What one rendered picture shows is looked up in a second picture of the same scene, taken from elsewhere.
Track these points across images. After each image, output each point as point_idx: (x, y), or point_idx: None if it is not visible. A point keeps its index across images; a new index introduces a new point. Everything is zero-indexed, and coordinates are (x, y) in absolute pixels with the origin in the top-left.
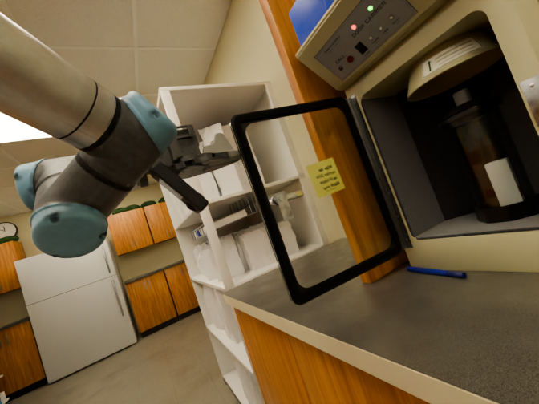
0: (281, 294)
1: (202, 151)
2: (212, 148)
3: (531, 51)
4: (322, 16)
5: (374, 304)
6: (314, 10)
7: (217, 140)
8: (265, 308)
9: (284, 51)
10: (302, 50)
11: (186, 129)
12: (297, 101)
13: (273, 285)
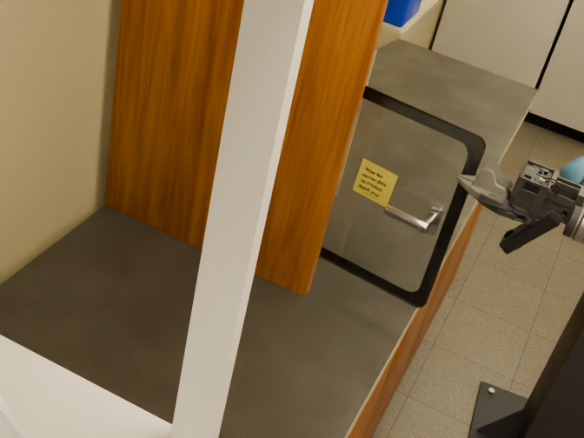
0: (315, 390)
1: (512, 186)
2: (501, 180)
3: (370, 74)
4: (416, 12)
5: (361, 285)
6: (418, 1)
7: (496, 169)
8: (362, 394)
9: (385, 9)
10: (403, 34)
11: (532, 166)
12: (363, 82)
13: (263, 428)
